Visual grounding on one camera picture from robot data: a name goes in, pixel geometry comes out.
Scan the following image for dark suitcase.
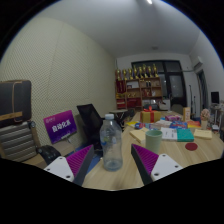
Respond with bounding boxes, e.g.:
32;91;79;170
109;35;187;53
0;79;33;128

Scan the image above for grey ribbed suitcase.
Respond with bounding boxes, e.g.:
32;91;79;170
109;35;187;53
0;121;38;163

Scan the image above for black framed glass door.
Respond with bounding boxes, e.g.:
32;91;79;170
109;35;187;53
130;59;188;108

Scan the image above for teal book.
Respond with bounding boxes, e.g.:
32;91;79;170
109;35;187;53
176;128;195;143

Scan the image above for pink flowers in white pot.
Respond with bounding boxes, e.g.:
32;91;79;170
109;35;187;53
199;108;212;130

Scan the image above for clear plastic water bottle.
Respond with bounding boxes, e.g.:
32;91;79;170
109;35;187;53
99;113;124;172

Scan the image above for white air conditioner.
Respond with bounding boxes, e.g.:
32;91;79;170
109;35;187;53
192;55;204;71

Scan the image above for blue book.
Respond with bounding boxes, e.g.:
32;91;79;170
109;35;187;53
169;121;189;130
134;122;151;130

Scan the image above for orange book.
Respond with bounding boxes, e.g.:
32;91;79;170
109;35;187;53
186;120;202;129

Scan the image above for grey upholstered chair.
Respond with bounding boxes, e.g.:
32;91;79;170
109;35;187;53
171;103;184;116

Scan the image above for wooden shelf unit with trophies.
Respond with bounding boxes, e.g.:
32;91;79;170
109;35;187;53
114;63;164;111

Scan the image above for black bag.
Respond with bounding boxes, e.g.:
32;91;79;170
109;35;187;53
36;144;63;166

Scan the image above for yellow gift box red ribbon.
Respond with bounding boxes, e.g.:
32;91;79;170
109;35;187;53
139;106;162;124

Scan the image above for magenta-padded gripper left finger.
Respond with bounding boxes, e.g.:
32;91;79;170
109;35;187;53
43;144;95;187

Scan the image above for pink packet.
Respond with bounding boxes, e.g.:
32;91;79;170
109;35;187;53
165;114;183;122

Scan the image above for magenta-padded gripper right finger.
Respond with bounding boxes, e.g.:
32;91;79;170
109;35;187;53
130;143;184;186

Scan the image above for black computer monitor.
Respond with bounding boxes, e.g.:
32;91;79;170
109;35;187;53
210;91;221;105

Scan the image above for orange standing card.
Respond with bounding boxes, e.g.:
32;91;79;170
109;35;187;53
182;106;192;122

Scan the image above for flat round red coaster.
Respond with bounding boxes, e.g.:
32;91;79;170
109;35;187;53
184;142;199;152

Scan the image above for pale green cup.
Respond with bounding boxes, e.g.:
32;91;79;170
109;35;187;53
144;129;163;155

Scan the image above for small round side table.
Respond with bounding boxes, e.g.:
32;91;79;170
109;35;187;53
109;109;129;118

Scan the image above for purple sign board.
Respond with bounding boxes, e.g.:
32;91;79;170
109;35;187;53
43;109;78;145

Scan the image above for black office chair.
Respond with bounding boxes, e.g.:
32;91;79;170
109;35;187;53
76;103;104;151

